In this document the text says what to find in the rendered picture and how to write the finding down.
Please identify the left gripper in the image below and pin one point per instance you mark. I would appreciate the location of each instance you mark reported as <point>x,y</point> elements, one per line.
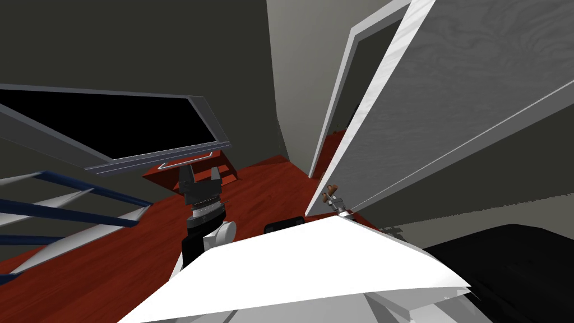
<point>202,192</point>

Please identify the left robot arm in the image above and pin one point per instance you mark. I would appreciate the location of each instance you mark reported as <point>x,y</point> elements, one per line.
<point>207,224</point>

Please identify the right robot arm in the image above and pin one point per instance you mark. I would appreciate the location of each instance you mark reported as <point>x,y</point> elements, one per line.
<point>515,273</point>

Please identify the red-brown television cabinet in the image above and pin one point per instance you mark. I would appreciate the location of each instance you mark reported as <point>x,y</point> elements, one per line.
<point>167,177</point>

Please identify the blue and white slatted furniture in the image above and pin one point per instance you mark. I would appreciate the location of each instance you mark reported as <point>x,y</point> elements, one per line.
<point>67,211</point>

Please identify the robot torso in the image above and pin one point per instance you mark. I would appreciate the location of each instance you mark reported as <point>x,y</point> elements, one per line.
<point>314,269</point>

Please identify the grey wooden door leaf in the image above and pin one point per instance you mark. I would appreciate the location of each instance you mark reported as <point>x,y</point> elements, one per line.
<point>448,89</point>

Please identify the black television with grey frame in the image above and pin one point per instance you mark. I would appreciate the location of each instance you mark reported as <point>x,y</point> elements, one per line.
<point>112,121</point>

